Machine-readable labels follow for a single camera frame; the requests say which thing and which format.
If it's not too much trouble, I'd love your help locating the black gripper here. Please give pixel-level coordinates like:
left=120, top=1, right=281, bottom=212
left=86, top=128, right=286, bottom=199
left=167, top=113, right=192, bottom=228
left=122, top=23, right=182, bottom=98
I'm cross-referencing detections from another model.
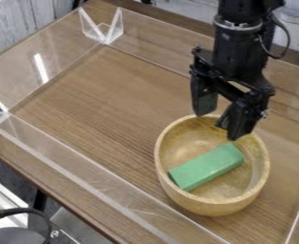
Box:
left=190, top=17, right=275, bottom=141

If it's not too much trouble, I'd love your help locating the green rectangular block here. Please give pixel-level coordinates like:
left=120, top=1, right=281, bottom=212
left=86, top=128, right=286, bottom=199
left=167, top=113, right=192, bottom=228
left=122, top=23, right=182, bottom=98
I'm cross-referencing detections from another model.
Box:
left=168, top=143, right=245, bottom=192

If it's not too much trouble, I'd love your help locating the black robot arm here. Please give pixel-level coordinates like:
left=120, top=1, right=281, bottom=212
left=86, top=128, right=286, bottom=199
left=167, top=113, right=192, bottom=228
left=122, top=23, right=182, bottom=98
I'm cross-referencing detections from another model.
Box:
left=191, top=0, right=286, bottom=140

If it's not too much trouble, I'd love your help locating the brown wooden bowl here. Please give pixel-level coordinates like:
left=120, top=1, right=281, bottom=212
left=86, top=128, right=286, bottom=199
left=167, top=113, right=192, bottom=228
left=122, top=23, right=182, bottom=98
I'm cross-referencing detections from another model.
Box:
left=154, top=114, right=271, bottom=216

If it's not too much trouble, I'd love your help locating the grey metal clamp plate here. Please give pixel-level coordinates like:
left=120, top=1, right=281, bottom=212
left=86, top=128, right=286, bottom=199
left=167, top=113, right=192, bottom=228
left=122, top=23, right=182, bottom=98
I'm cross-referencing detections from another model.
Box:
left=50, top=216, right=82, bottom=244

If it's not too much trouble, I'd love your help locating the clear acrylic enclosure wall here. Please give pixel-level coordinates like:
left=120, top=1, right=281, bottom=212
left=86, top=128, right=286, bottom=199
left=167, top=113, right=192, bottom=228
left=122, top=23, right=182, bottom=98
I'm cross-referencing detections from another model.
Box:
left=0, top=2, right=299, bottom=244

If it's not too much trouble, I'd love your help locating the clear acrylic corner bracket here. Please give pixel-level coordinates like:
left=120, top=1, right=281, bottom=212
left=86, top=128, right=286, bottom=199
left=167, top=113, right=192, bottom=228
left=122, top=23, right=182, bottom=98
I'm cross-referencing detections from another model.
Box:
left=78, top=8, right=124, bottom=45

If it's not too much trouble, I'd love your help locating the black cable loop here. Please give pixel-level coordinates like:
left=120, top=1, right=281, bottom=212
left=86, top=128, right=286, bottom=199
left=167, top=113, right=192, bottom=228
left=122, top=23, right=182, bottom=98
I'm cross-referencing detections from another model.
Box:
left=0, top=208, right=55, bottom=244

